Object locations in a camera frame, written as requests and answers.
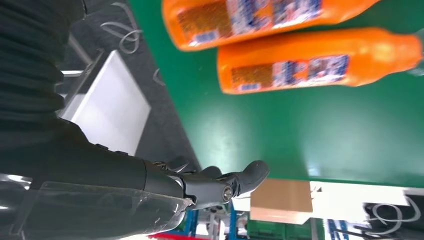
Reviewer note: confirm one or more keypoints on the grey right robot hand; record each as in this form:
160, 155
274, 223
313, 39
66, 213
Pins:
82, 188

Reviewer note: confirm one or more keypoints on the white side table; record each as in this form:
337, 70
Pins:
109, 106

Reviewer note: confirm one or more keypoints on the red pole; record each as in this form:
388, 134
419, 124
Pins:
179, 236

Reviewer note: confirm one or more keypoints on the brown cardboard box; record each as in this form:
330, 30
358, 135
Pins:
281, 198

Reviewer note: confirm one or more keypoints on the green plastic crate stack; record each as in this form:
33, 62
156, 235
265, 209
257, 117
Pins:
281, 230

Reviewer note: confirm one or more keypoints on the black carrying case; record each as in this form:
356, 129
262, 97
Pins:
391, 228

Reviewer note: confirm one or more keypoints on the blue metal shelf frame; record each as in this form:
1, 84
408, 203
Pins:
191, 222

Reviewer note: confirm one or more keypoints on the metal table leg frame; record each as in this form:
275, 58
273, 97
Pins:
82, 56

